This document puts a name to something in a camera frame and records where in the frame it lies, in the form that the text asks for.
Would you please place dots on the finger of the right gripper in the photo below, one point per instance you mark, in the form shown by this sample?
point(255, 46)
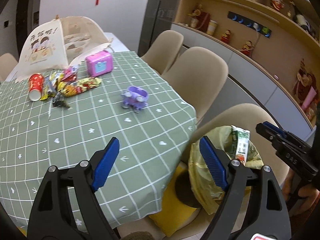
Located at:
point(273, 128)
point(270, 132)

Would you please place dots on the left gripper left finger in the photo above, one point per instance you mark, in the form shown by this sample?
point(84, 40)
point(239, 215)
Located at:
point(52, 217)

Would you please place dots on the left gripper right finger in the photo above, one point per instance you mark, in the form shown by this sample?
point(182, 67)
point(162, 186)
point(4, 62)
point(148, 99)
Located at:
point(266, 215)

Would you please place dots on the green white drink carton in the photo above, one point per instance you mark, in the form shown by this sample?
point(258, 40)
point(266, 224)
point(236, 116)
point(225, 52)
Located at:
point(240, 143)

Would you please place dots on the yellow snack wrapper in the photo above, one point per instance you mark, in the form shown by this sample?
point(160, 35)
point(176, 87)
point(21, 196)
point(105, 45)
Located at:
point(54, 84)

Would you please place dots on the red snack wrapper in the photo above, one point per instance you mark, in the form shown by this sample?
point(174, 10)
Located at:
point(70, 74)

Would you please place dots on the yellow green trash bag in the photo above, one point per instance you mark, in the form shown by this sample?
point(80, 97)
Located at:
point(208, 161)

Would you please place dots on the right hand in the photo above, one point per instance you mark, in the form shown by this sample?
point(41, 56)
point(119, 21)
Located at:
point(307, 193)

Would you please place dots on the yellow seat cushion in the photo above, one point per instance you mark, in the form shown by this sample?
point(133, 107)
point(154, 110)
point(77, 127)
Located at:
point(174, 215)

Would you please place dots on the beige chair middle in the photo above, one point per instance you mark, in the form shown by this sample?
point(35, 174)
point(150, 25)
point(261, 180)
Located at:
point(198, 76)

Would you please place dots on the green checked tablecloth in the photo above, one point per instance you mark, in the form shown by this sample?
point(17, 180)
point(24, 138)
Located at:
point(36, 135)

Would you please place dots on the black power strip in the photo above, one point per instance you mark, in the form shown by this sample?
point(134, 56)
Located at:
point(263, 30)

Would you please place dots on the black scissors keys bundle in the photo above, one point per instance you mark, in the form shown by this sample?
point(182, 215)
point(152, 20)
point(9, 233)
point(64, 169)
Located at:
point(58, 101)

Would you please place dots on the red gift box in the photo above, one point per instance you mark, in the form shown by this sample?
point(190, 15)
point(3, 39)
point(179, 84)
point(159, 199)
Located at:
point(199, 19)

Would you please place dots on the purple toy stroller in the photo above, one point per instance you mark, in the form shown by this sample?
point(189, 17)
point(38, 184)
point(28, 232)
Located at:
point(134, 97)

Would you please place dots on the pink toy box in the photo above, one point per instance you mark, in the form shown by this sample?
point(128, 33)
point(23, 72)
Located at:
point(99, 63)

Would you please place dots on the beige chair left far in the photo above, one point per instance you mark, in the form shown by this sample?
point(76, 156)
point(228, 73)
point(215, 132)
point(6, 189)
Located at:
point(7, 64)

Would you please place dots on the beige mesh food cover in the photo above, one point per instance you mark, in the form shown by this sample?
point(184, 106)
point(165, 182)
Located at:
point(58, 44)

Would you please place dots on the wooden wall shelf unit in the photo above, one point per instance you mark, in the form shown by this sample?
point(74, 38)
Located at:
point(275, 73)

